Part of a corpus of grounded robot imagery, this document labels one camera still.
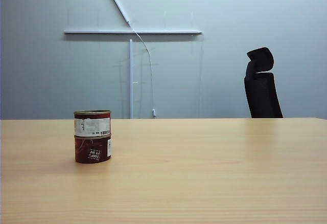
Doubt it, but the red tomato can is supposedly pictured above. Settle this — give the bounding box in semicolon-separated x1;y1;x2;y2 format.
74;134;112;164

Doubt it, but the black office chair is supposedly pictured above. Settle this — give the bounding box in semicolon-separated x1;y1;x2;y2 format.
243;47;284;119

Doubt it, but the white horizontal wall conduit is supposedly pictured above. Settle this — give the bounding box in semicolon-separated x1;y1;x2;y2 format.
63;28;204;36

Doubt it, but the tomato can with white label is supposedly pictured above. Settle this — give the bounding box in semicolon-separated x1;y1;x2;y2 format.
73;109;112;137

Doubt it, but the white cable with connector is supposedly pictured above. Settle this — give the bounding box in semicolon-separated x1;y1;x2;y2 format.
132;26;157;119

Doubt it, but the white vertical wall conduit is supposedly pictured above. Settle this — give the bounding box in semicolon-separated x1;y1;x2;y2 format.
128;39;134;119

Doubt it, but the white diagonal wall conduit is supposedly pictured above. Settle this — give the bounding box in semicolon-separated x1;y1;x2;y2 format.
101;0;133;27

